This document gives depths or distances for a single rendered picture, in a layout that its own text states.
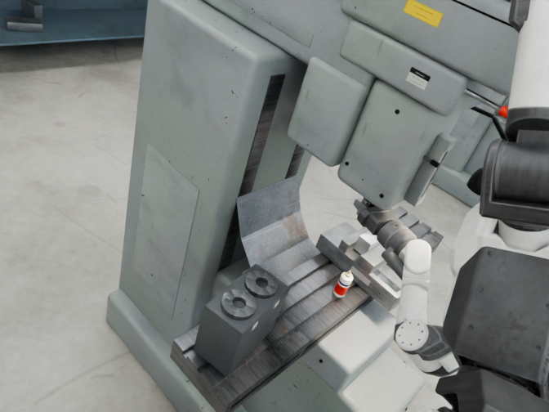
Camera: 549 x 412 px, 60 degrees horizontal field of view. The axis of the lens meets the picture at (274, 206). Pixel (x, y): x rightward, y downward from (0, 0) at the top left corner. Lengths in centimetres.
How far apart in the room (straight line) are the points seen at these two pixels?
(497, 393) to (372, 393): 99
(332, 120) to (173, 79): 56
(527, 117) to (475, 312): 30
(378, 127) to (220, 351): 70
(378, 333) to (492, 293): 92
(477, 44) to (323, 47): 40
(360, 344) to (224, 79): 93
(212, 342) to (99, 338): 126
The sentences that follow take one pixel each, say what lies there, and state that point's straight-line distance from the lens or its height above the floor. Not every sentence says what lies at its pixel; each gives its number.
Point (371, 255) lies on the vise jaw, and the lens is 167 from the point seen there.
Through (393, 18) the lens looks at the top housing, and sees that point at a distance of 119.
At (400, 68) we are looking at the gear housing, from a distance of 120.
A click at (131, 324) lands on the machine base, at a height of 19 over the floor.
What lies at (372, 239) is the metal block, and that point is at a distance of 170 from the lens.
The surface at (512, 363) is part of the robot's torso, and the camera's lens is 82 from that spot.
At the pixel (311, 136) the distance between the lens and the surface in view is 137.
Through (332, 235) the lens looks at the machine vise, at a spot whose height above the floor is 97.
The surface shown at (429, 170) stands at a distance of 132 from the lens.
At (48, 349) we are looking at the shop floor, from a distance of 246.
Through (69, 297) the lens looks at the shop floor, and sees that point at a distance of 264.
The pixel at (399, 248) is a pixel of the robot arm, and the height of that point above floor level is 125.
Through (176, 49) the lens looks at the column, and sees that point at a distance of 158.
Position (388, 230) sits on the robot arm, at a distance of 136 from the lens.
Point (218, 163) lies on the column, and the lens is 151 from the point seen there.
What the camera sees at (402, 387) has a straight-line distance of 179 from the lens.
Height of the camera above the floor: 201
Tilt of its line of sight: 36 degrees down
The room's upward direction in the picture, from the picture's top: 19 degrees clockwise
